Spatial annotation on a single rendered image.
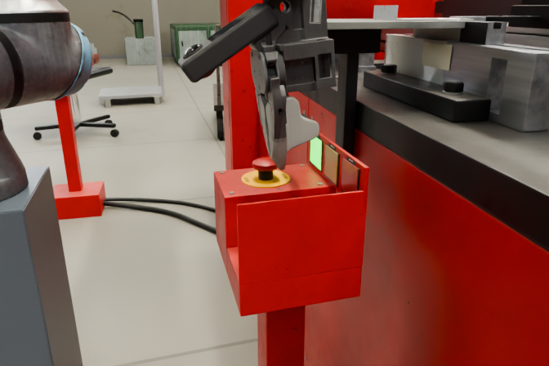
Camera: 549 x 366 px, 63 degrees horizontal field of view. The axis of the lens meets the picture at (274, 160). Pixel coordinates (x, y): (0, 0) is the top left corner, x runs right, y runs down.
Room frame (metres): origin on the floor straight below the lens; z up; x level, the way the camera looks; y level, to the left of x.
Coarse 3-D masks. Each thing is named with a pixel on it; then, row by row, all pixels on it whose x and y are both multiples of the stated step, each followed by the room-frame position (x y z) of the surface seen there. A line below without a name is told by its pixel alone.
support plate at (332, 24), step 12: (336, 24) 0.65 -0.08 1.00; (348, 24) 0.65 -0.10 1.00; (360, 24) 0.65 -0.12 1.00; (372, 24) 0.66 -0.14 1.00; (384, 24) 0.66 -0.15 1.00; (396, 24) 0.67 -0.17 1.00; (408, 24) 0.67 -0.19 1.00; (420, 24) 0.67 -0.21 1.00; (432, 24) 0.68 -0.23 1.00; (444, 24) 0.68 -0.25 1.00; (456, 24) 0.69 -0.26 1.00
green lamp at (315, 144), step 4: (312, 140) 0.67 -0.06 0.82; (316, 140) 0.65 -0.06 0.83; (312, 144) 0.67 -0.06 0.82; (316, 144) 0.65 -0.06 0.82; (320, 144) 0.64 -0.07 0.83; (312, 148) 0.67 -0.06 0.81; (316, 148) 0.65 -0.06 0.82; (320, 148) 0.64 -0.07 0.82; (312, 152) 0.67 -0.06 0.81; (316, 152) 0.65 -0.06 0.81; (320, 152) 0.64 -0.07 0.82; (312, 156) 0.67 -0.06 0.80; (316, 156) 0.65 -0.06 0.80; (320, 156) 0.64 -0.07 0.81; (312, 160) 0.67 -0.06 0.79; (316, 160) 0.65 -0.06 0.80; (320, 160) 0.64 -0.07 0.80; (316, 164) 0.65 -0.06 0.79; (320, 164) 0.64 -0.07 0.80; (320, 168) 0.64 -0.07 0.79
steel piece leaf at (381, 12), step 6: (378, 6) 0.78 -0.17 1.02; (384, 6) 0.75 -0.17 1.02; (390, 6) 0.73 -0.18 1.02; (396, 6) 0.71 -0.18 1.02; (378, 12) 0.77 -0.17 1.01; (384, 12) 0.75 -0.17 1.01; (390, 12) 0.73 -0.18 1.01; (396, 12) 0.71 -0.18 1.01; (378, 18) 0.77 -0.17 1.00; (384, 18) 0.75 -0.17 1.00; (390, 18) 0.73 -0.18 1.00; (396, 18) 0.71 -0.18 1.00; (402, 18) 0.77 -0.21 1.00; (408, 18) 0.77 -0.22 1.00; (414, 18) 0.77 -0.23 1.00; (420, 18) 0.77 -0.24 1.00; (426, 18) 0.77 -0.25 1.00; (432, 18) 0.77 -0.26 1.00; (438, 18) 0.77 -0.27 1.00
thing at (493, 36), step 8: (472, 24) 0.68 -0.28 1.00; (480, 24) 0.66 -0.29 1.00; (488, 24) 0.64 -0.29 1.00; (496, 24) 0.66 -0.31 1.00; (504, 24) 0.65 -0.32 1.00; (464, 32) 0.69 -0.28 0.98; (472, 32) 0.67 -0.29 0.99; (480, 32) 0.66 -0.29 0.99; (488, 32) 0.64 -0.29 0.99; (496, 32) 0.65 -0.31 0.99; (504, 32) 0.65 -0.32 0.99; (464, 40) 0.69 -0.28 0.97; (472, 40) 0.67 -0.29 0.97; (480, 40) 0.65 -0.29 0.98; (488, 40) 0.64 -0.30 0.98; (496, 40) 0.65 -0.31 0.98; (504, 40) 0.65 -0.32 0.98
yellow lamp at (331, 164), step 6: (330, 150) 0.60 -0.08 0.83; (330, 156) 0.60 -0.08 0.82; (336, 156) 0.58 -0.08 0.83; (330, 162) 0.60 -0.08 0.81; (336, 162) 0.58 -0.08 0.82; (324, 168) 0.62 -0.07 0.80; (330, 168) 0.60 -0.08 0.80; (336, 168) 0.58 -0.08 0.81; (330, 174) 0.60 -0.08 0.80; (336, 174) 0.58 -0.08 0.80; (336, 180) 0.58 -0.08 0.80
